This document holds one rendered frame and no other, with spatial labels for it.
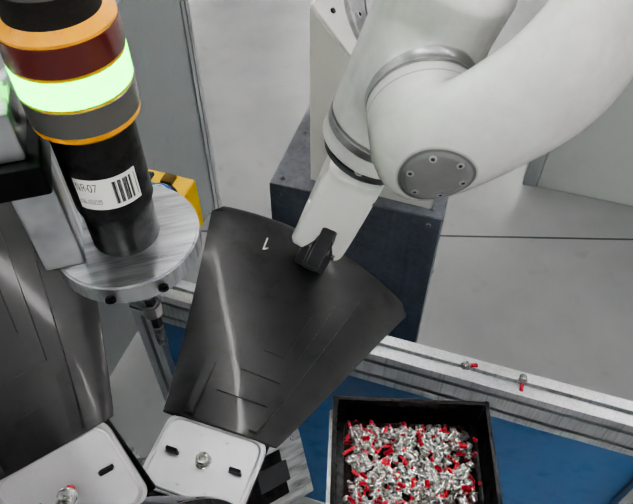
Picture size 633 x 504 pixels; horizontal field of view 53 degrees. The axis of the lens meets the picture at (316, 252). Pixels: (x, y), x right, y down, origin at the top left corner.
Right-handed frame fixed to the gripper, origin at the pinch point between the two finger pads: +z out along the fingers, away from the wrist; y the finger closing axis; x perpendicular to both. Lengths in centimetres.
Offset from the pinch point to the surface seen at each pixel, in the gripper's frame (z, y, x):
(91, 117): -31.9, 24.3, -10.8
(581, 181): 92, -157, 84
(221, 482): 2.2, 23.6, 0.5
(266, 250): 2.1, 0.8, -4.6
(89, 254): -23.2, 24.6, -10.6
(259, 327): 2.0, 9.4, -2.0
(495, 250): 106, -120, 62
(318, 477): 90, -14, 24
